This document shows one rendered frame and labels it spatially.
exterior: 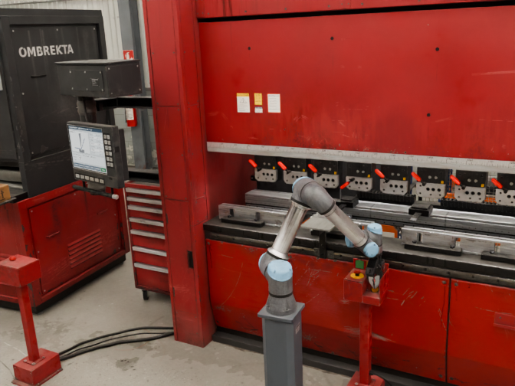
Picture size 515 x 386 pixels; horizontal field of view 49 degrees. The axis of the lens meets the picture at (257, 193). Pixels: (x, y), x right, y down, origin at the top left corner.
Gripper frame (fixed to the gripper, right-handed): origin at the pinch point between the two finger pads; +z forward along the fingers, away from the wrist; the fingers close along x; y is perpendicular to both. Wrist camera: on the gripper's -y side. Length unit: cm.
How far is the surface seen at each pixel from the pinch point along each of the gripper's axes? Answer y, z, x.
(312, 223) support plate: 15, -25, 41
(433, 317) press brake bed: 16.8, 22.7, -27.6
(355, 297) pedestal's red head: -6.7, 4.2, 8.0
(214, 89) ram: 38, -97, 113
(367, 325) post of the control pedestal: -3.0, 22.6, 3.2
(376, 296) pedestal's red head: -5.0, 2.5, -2.8
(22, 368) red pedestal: -78, 55, 202
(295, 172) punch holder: 33, -48, 59
